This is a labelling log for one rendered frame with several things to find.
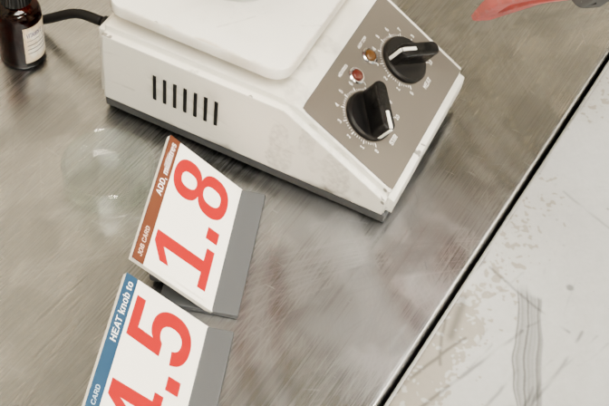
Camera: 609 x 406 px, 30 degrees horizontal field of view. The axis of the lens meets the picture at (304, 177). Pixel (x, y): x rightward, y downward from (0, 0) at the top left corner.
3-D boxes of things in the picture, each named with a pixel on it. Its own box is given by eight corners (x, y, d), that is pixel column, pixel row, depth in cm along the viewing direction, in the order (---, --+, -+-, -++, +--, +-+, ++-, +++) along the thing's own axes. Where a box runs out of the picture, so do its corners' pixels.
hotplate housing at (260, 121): (459, 97, 76) (486, 7, 70) (384, 232, 68) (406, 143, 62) (171, -18, 81) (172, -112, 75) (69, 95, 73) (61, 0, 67)
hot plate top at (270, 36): (369, -30, 72) (371, -42, 71) (285, 86, 64) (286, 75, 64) (201, -93, 74) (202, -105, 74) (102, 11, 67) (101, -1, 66)
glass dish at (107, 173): (101, 236, 66) (100, 212, 64) (43, 180, 68) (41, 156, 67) (173, 189, 69) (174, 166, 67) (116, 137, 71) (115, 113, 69)
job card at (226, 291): (265, 198, 69) (270, 152, 66) (237, 320, 63) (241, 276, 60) (167, 179, 69) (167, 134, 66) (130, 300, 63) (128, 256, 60)
